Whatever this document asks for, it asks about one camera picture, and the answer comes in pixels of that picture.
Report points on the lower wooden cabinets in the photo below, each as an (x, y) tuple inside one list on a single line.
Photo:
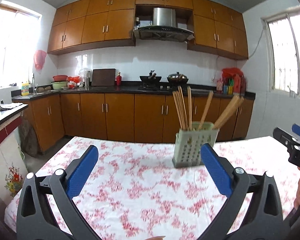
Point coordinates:
[(127, 117)]

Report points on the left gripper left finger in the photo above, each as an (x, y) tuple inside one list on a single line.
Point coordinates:
[(68, 183)]

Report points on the red bottle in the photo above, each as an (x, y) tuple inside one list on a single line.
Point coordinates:
[(118, 79)]

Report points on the red bag condiment cluster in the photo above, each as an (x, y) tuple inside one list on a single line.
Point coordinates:
[(232, 82)]

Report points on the flower decorated cabinet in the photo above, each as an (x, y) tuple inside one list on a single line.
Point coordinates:
[(12, 167)]

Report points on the yellow detergent bottle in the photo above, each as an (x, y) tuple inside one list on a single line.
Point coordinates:
[(25, 89)]

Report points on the red basin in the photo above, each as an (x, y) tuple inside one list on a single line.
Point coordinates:
[(59, 78)]

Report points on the black kitchen countertop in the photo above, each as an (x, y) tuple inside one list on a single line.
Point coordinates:
[(196, 91)]

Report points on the upper wooden cabinets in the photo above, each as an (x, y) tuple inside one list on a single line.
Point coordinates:
[(203, 25)]

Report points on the wooden cabinets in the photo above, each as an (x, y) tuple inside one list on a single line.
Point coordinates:
[(127, 117), (203, 25)]

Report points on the red hanging plastic bag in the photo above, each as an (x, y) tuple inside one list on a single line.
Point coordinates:
[(39, 59)]

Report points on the green perforated utensil holder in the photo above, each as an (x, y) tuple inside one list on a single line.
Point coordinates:
[(188, 144)]

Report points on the right window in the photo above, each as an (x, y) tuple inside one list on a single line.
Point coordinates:
[(283, 37)]

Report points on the window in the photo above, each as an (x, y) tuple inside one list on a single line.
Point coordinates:
[(20, 29), (283, 37)]

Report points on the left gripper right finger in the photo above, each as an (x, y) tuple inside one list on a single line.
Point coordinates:
[(234, 185)]

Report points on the steel range hood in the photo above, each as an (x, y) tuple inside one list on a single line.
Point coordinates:
[(165, 24)]

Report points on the left window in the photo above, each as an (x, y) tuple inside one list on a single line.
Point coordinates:
[(20, 29)]

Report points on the person left hand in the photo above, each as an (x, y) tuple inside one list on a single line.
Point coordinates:
[(156, 238)]

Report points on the dark wooden cutting board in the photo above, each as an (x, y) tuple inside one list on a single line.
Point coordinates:
[(103, 77)]

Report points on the gas stove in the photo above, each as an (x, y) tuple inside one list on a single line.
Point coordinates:
[(155, 87)]

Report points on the black wok on stove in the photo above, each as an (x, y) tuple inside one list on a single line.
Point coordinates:
[(151, 78)]

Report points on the lidded pan on stove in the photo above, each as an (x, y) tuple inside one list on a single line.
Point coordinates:
[(177, 79)]

